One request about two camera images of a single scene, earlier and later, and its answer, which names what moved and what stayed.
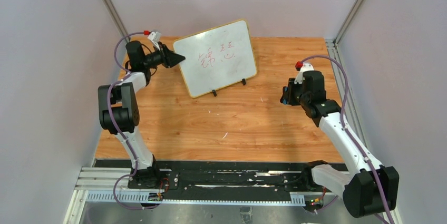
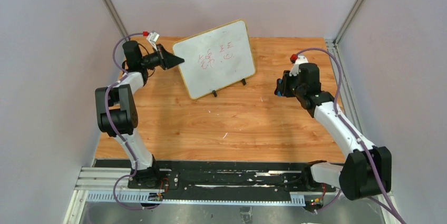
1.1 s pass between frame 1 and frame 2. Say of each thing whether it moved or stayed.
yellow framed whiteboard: stayed
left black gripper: stayed
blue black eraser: moved
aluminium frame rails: stayed
